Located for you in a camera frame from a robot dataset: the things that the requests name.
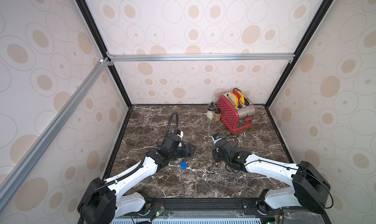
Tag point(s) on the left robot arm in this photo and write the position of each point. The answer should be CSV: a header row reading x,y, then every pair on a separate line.
x,y
107,199

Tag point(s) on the blue 2x2 lego brick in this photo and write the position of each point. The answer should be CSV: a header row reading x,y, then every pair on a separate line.
x,y
183,165

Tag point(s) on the yellow toy slice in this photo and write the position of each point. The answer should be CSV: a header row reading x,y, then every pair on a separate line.
x,y
240,96

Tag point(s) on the left diagonal aluminium rail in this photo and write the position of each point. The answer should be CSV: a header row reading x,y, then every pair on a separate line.
x,y
28,162

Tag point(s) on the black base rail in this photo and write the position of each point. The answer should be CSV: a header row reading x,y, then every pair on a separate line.
x,y
209,211

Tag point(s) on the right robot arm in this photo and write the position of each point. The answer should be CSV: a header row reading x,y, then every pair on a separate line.
x,y
306,187

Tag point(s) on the red polka dot toaster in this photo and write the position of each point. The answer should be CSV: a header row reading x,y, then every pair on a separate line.
x,y
236,118

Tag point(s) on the horizontal aluminium rail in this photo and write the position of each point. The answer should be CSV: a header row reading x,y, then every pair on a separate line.
x,y
201,57

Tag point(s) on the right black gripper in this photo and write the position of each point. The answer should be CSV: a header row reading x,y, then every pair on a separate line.
x,y
216,153

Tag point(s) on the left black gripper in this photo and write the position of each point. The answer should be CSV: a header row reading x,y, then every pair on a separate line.
x,y
190,151

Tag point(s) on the brown spice jar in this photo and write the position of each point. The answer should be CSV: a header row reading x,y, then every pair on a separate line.
x,y
217,115

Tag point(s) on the glass jar with black lid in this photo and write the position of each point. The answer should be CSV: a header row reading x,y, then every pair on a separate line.
x,y
210,110

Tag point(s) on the toy bread slice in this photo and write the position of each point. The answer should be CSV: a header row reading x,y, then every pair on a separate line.
x,y
233,99

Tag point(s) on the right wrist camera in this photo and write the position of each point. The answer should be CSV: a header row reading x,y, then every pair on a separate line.
x,y
216,138

